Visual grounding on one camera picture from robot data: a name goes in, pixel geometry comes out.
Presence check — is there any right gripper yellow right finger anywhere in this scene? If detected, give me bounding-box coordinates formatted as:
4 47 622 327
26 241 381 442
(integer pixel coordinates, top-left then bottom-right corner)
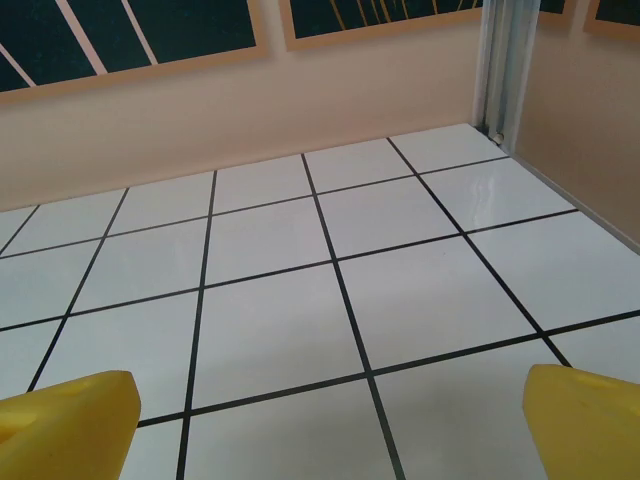
521 363 640 480

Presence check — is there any aluminium corner post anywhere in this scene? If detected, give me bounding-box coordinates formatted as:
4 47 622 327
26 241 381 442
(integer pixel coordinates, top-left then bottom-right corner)
469 0 540 151

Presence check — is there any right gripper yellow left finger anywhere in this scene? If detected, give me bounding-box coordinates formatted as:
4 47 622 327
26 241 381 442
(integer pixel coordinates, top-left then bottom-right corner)
0 369 142 480

